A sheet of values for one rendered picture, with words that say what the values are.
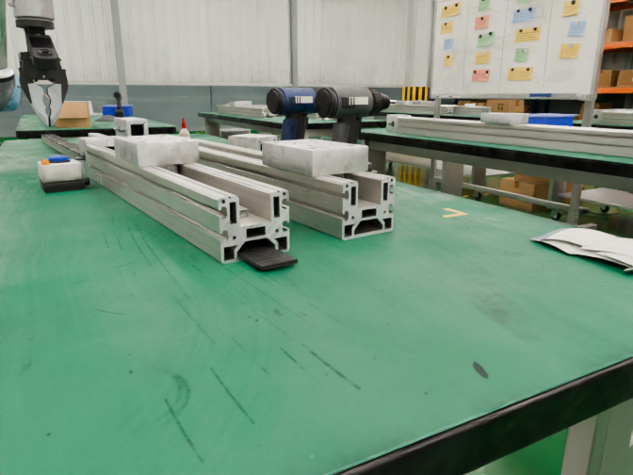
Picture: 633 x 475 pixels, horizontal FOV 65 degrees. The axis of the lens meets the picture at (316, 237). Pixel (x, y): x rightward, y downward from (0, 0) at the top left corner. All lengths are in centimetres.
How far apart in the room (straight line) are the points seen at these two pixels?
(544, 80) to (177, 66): 996
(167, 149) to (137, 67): 1155
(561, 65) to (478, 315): 327
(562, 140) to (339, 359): 180
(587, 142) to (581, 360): 166
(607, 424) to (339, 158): 50
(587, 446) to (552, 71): 321
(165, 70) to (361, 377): 1227
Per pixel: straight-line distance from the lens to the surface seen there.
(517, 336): 49
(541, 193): 478
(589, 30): 364
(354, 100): 101
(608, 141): 203
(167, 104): 1255
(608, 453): 77
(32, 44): 120
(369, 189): 78
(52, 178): 122
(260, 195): 68
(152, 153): 92
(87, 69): 1235
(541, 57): 383
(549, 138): 215
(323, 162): 77
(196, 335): 47
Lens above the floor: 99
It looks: 16 degrees down
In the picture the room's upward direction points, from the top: straight up
